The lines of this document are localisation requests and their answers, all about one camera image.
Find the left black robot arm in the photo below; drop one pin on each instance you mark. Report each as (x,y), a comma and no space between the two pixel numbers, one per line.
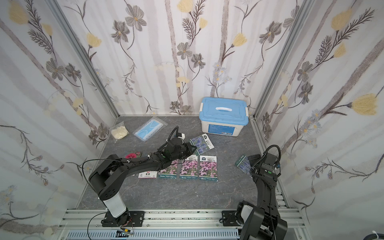
(107,179)

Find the lavender seed packet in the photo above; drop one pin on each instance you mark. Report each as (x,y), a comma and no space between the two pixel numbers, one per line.
(244,165)
(203,144)

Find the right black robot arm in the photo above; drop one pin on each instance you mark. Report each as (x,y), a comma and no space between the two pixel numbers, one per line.
(262,221)

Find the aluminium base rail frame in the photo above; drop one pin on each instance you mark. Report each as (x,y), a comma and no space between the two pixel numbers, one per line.
(194,224)

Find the white back-side seed packet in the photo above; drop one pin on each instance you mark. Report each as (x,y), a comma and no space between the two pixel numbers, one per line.
(170,172)

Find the blue lidded storage box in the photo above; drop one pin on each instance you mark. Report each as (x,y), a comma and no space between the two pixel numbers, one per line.
(222,116)

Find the bagged blue face masks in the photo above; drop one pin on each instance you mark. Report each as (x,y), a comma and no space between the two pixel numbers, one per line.
(151,127)

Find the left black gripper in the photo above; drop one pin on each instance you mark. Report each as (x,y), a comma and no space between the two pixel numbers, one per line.
(186,148)

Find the pink cosmos seed packet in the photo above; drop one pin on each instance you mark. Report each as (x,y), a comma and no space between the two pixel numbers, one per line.
(189,169)
(208,168)

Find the hollyhock seed packet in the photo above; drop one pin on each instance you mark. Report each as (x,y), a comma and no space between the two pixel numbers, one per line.
(148,175)
(133,155)

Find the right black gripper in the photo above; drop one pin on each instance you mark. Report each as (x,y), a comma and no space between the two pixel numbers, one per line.
(254,168)

